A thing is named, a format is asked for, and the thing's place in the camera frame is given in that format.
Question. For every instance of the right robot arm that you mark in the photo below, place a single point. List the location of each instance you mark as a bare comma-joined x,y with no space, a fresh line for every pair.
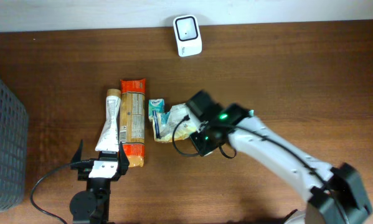
332,194

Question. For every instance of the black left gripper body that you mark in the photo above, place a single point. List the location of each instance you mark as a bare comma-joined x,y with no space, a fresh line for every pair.
83,165

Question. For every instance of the dark grey mesh basket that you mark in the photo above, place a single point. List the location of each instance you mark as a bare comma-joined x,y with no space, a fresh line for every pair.
14,122

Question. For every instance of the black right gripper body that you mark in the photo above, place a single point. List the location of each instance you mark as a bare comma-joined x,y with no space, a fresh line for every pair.
202,104

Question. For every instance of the white barcode scanner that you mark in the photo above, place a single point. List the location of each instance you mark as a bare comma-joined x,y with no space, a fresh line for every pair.
188,36

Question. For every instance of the orange spaghetti packet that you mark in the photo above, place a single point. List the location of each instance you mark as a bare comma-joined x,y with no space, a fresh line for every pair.
132,120

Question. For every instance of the crumpled white yellow snack bag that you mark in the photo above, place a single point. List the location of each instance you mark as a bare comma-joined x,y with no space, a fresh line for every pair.
164,124

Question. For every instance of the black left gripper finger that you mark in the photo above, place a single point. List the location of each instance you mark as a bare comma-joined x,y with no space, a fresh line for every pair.
123,163
78,153

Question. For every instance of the small teal tissue pack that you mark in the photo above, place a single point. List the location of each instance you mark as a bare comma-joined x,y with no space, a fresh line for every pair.
156,105

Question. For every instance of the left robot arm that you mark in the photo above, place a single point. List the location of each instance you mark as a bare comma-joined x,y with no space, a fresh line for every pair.
92,205

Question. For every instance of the white tube with beige cap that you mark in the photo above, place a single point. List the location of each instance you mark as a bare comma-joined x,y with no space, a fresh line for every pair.
108,140

